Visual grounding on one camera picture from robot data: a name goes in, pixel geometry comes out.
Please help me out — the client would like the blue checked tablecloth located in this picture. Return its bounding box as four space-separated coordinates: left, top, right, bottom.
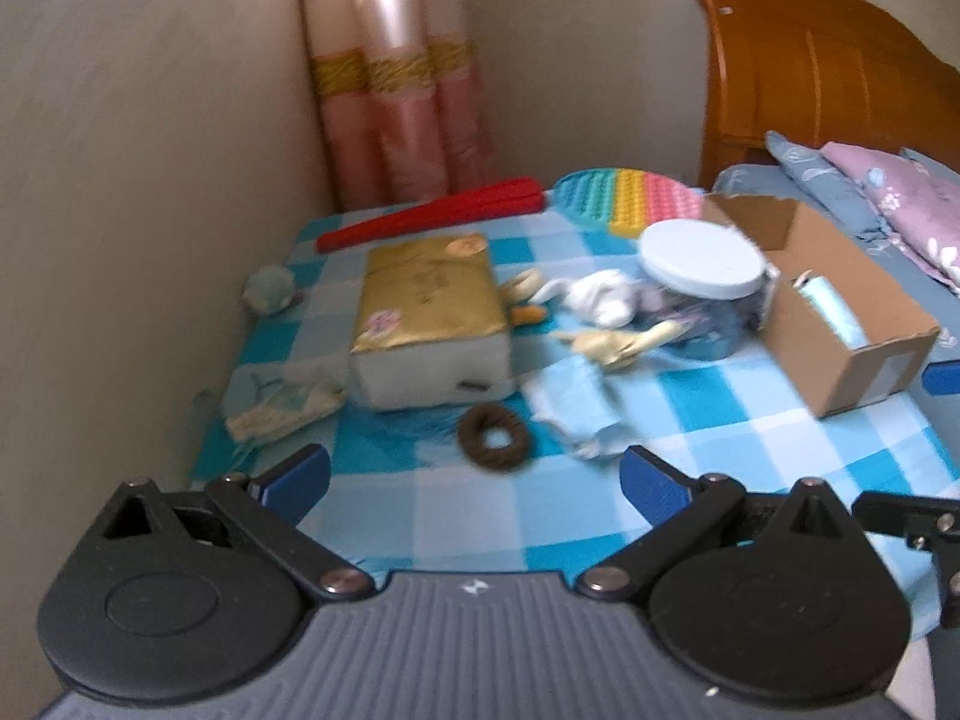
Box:
187 199 960 578

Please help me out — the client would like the clear jar with white lid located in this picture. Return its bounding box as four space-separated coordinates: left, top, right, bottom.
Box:
637 219 773 361

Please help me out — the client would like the gold tissue pack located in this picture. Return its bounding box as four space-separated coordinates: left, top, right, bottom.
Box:
349 232 518 412

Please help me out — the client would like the blue patterned pillow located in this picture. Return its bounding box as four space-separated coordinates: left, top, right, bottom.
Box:
765 131 910 242

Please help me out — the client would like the light blue cloth roll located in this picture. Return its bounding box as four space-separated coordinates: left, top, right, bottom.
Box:
793 274 875 350

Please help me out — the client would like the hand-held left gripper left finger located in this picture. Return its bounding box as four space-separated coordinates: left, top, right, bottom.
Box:
97 444 377 602

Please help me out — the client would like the green plush ball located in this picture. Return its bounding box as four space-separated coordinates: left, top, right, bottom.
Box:
241 264 301 316

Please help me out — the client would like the pale green patterned cloth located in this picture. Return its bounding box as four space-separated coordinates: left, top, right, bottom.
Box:
225 375 347 443

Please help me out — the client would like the wooden bed headboard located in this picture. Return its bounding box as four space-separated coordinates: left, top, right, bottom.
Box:
690 0 960 192

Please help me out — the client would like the pink curtain with gold band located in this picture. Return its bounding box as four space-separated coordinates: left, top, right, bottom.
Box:
296 0 500 211

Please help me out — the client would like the red folding fan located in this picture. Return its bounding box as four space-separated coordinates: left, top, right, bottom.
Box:
315 178 545 254

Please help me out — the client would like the white sock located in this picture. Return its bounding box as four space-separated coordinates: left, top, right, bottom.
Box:
562 270 653 329

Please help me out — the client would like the cream knitted hair ring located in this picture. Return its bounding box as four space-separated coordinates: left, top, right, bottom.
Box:
499 268 552 308

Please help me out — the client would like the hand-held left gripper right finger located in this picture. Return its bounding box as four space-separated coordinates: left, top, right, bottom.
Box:
574 444 865 605

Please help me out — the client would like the pink floral pillow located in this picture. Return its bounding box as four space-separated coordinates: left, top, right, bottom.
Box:
821 141 960 287

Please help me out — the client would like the light blue face mask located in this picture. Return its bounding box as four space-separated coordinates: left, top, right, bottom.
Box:
521 360 627 462

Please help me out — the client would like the brown hair scrunchie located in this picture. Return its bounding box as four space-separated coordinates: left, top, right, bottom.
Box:
457 403 532 475

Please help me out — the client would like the cream plush toy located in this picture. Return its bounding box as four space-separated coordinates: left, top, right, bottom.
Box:
553 319 687 374

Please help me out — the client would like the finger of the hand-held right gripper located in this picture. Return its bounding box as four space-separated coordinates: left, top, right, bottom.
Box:
853 490 960 631

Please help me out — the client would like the cardboard box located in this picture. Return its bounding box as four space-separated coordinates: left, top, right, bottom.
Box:
701 193 942 419

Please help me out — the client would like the rainbow pop bubble toy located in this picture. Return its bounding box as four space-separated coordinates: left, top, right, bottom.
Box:
553 169 710 239

